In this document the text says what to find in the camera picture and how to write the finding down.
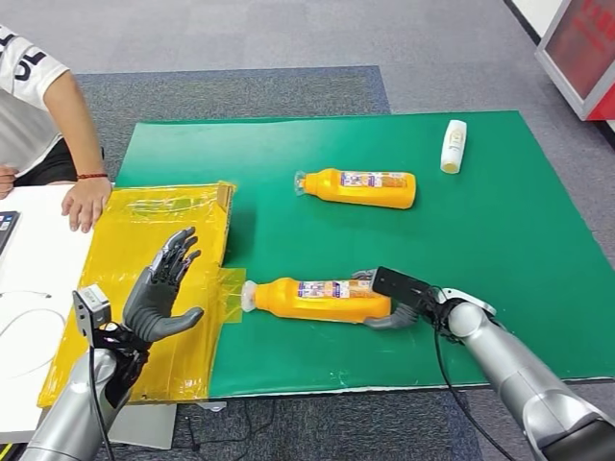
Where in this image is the person's right hand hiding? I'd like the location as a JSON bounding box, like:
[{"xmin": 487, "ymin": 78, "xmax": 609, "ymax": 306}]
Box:
[{"xmin": 0, "ymin": 163, "xmax": 18, "ymax": 201}]

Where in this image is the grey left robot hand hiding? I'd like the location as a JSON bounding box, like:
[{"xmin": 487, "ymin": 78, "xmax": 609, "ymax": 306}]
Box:
[{"xmin": 122, "ymin": 227, "xmax": 206, "ymax": 345}]

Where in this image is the person's left hand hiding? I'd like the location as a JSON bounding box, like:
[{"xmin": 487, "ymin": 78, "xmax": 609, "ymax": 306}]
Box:
[{"xmin": 61, "ymin": 177, "xmax": 113, "ymax": 234}]

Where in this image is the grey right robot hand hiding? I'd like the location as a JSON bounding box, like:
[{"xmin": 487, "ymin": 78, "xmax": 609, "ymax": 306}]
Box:
[{"xmin": 352, "ymin": 267, "xmax": 425, "ymax": 332}]

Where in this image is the orange bottle with printed label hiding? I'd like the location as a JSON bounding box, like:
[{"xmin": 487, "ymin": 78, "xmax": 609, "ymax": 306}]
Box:
[
  {"xmin": 294, "ymin": 167, "xmax": 418, "ymax": 210},
  {"xmin": 240, "ymin": 277, "xmax": 392, "ymax": 325}
]

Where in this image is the small white bottle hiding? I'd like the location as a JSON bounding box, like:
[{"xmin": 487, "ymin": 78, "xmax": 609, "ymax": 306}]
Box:
[{"xmin": 440, "ymin": 119, "xmax": 468, "ymax": 175}]

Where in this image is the black electronic device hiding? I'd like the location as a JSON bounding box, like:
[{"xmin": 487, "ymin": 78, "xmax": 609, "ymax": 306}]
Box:
[{"xmin": 0, "ymin": 210, "xmax": 22, "ymax": 255}]

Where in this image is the person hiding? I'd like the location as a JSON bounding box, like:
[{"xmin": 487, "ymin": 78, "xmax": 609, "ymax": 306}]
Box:
[{"xmin": 0, "ymin": 24, "xmax": 113, "ymax": 234}]

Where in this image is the yellow film-wrapped flat box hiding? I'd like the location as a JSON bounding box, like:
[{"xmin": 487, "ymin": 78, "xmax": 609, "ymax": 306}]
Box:
[{"xmin": 37, "ymin": 181, "xmax": 246, "ymax": 408}]

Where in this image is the white table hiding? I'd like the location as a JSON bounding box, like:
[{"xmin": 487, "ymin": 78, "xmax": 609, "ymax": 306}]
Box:
[{"xmin": 0, "ymin": 182, "xmax": 178, "ymax": 451}]

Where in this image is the green mat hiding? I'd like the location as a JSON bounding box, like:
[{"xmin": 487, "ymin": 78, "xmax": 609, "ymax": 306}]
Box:
[{"xmin": 115, "ymin": 110, "xmax": 615, "ymax": 399}]

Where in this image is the red white display cabinet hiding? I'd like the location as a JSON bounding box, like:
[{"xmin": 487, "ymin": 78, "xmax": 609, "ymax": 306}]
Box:
[{"xmin": 534, "ymin": 0, "xmax": 615, "ymax": 122}]

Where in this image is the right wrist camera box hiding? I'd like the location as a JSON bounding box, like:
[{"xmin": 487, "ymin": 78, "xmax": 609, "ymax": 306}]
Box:
[{"xmin": 371, "ymin": 266, "xmax": 436, "ymax": 314}]

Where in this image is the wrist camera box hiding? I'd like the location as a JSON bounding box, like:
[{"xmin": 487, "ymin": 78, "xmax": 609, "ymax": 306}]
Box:
[
  {"xmin": 371, "ymin": 266, "xmax": 436, "ymax": 314},
  {"xmin": 72, "ymin": 284, "xmax": 113, "ymax": 340}
]

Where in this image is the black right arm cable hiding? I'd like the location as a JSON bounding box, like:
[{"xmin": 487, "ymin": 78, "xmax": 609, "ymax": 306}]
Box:
[{"xmin": 432, "ymin": 318, "xmax": 517, "ymax": 461}]

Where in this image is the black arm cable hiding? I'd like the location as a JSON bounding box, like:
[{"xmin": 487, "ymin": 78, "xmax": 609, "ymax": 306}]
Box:
[
  {"xmin": 432, "ymin": 318, "xmax": 517, "ymax": 461},
  {"xmin": 88, "ymin": 346, "xmax": 116, "ymax": 461}
]

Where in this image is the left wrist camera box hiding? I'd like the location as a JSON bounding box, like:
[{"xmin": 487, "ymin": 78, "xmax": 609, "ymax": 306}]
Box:
[{"xmin": 72, "ymin": 284, "xmax": 113, "ymax": 340}]

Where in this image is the thin white cable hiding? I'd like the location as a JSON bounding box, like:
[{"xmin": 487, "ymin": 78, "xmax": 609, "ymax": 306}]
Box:
[{"xmin": 0, "ymin": 290, "xmax": 66, "ymax": 381}]

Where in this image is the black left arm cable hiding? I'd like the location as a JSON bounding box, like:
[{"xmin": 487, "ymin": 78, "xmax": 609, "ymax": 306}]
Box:
[{"xmin": 88, "ymin": 346, "xmax": 116, "ymax": 461}]

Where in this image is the black floor cable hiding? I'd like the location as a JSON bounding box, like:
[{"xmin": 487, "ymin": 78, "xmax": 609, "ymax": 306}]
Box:
[{"xmin": 184, "ymin": 397, "xmax": 277, "ymax": 453}]

